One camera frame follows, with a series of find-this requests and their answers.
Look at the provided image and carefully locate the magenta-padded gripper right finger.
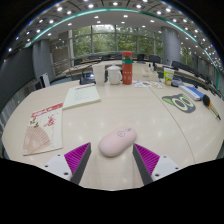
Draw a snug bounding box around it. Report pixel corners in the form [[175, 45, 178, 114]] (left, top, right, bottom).
[[132, 143, 183, 186]]

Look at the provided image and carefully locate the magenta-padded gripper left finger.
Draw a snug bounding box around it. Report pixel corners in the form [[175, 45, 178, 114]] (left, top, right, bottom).
[[42, 142, 92, 186]]

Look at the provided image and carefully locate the pink computer mouse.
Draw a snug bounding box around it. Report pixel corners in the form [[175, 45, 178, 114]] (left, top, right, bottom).
[[97, 125, 138, 158]]

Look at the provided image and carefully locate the cat-shaped grey green mouse pad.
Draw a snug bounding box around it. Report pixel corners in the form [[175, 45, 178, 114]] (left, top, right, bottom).
[[161, 93, 197, 114]]

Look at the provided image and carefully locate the red fan-printed magazine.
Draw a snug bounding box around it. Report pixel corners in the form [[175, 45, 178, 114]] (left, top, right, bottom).
[[22, 102, 64, 157]]

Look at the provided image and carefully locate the cream paper booklet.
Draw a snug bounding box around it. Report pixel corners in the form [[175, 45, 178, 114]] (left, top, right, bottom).
[[62, 82, 102, 110]]

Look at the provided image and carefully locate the colourful printed sheet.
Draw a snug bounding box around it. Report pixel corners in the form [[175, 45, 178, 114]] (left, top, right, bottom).
[[133, 79, 164, 90]]

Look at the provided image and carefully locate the black gooseneck microphone console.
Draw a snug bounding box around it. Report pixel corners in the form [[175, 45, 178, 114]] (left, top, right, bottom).
[[79, 65, 97, 86], [171, 77, 185, 88]]

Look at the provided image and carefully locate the blue and white book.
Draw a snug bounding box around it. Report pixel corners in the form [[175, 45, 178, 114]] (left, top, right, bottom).
[[179, 84, 205, 102]]

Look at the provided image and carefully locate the green-printed drink cup with straw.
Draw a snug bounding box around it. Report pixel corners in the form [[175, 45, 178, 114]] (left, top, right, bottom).
[[162, 67, 175, 87]]

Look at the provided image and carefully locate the white paper cup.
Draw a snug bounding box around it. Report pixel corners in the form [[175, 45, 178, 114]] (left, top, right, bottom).
[[91, 63, 107, 87]]

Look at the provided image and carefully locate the cream cardboard box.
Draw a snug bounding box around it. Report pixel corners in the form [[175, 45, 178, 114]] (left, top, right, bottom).
[[132, 62, 159, 83]]

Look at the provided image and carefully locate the white lidded mug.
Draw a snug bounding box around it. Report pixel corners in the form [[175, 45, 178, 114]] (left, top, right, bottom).
[[105, 63, 123, 86]]

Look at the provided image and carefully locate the red drink bottle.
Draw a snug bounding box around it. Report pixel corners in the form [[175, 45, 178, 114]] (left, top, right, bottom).
[[121, 50, 134, 86]]

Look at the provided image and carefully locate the dark office chairs group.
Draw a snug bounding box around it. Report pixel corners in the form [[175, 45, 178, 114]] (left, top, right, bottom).
[[73, 52, 215, 85]]

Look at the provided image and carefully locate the ceiling lights group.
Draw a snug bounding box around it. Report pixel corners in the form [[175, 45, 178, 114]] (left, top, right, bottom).
[[6, 0, 218, 56]]

